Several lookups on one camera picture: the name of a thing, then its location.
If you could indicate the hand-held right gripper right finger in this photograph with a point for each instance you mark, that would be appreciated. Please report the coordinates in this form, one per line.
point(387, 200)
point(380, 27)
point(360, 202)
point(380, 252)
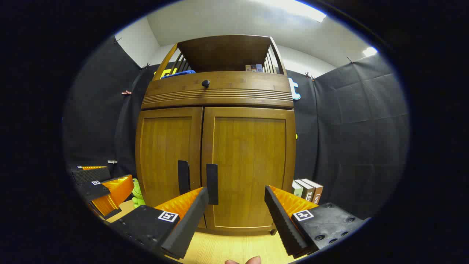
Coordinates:
point(280, 223)

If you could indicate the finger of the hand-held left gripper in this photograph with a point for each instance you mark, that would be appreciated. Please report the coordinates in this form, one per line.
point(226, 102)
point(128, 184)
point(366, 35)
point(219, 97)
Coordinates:
point(117, 190)
point(91, 175)

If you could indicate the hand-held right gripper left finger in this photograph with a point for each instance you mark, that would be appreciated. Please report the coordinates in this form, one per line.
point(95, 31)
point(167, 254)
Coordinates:
point(190, 223)

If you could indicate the wooden shoe cabinet door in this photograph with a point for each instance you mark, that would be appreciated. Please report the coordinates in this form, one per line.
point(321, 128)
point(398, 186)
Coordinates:
point(249, 157)
point(165, 154)

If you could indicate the wooden double-door shoe cabinet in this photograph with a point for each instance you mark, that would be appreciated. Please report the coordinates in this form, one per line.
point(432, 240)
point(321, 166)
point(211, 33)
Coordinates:
point(223, 55)

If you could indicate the wooden cabinet drawer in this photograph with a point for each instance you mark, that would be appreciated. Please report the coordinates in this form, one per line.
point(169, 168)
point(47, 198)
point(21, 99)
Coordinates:
point(249, 86)

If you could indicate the green frog plush toy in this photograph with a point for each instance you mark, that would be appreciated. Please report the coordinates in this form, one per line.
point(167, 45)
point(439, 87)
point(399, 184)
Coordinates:
point(137, 192)

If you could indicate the green and white book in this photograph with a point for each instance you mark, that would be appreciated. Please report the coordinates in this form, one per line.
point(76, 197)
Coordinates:
point(297, 190)

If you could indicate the dark olive book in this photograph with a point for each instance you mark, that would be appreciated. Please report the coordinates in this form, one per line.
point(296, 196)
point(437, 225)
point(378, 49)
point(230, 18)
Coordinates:
point(307, 190)

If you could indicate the brown book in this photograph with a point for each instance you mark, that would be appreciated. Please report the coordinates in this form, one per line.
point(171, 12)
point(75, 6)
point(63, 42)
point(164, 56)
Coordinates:
point(317, 192)

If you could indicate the blue cloth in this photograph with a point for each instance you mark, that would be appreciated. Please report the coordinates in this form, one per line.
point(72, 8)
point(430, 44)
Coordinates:
point(179, 74)

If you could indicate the black drawer knob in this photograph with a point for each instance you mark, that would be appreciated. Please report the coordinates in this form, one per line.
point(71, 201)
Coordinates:
point(205, 83)

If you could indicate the small ceiling light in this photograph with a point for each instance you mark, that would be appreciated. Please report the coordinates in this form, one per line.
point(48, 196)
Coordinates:
point(370, 51)

